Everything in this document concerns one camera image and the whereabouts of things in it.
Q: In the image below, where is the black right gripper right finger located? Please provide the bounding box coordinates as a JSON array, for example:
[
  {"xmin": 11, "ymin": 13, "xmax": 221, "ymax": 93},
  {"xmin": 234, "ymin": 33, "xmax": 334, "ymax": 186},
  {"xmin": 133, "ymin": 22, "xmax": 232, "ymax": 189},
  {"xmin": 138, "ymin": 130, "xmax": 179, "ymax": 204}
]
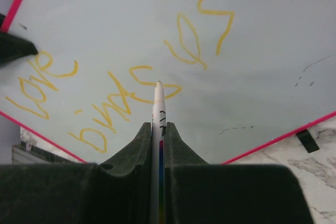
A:
[{"xmin": 165, "ymin": 123, "xmax": 313, "ymax": 223}]

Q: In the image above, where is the white marker pen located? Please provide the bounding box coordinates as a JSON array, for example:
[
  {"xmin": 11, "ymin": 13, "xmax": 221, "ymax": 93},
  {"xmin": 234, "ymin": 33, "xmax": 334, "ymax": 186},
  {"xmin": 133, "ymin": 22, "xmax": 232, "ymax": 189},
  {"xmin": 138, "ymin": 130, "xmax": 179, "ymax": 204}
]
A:
[{"xmin": 149, "ymin": 81, "xmax": 166, "ymax": 223}]

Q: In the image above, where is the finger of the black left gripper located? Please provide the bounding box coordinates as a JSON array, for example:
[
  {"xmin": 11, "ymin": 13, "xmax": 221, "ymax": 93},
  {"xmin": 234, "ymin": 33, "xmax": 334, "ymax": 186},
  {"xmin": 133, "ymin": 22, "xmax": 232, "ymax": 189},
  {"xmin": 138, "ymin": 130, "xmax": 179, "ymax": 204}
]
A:
[{"xmin": 0, "ymin": 13, "xmax": 39, "ymax": 66}]

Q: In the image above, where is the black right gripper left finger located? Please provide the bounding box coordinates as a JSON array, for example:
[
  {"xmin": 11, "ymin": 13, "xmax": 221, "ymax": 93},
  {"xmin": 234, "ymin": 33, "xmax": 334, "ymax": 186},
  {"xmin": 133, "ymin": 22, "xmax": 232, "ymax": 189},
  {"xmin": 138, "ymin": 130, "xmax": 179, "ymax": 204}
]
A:
[{"xmin": 1, "ymin": 123, "xmax": 151, "ymax": 223}]

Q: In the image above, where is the black whiteboard stand clip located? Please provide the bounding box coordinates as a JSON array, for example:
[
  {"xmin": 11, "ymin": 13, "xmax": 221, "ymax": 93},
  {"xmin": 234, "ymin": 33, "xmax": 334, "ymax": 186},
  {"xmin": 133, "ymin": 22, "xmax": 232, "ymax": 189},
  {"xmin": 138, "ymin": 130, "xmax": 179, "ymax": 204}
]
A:
[{"xmin": 296, "ymin": 130, "xmax": 320, "ymax": 153}]

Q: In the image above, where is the pink framed whiteboard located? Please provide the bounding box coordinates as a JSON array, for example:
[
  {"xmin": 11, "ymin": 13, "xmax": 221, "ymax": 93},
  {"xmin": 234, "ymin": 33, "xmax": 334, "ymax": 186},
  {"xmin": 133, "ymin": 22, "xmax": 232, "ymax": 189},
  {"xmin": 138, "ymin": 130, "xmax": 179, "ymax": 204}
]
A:
[{"xmin": 1, "ymin": 0, "xmax": 335, "ymax": 163}]

